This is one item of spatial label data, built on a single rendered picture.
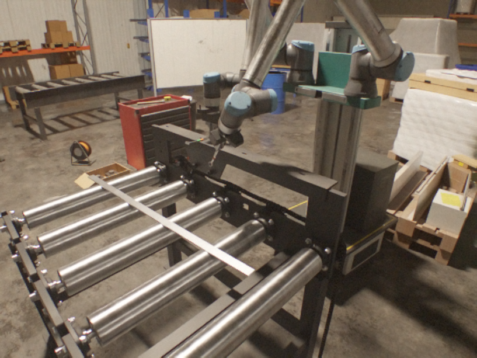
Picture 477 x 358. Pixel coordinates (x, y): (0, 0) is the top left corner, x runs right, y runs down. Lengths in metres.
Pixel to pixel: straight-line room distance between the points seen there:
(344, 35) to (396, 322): 1.90
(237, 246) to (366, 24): 1.09
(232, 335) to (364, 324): 1.42
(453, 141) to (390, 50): 2.82
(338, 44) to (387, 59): 0.60
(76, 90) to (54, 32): 4.12
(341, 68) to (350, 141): 0.47
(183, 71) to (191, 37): 0.63
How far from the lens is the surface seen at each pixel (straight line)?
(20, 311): 2.66
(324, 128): 2.25
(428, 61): 9.23
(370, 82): 1.82
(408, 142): 4.70
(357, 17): 1.47
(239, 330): 1.01
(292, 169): 1.32
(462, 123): 4.25
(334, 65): 2.09
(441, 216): 2.87
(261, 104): 1.17
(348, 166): 2.17
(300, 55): 2.09
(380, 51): 1.61
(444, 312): 2.61
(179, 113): 3.82
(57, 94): 6.33
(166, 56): 6.00
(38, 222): 1.81
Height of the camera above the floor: 1.70
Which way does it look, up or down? 26 degrees down
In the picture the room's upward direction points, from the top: straight up
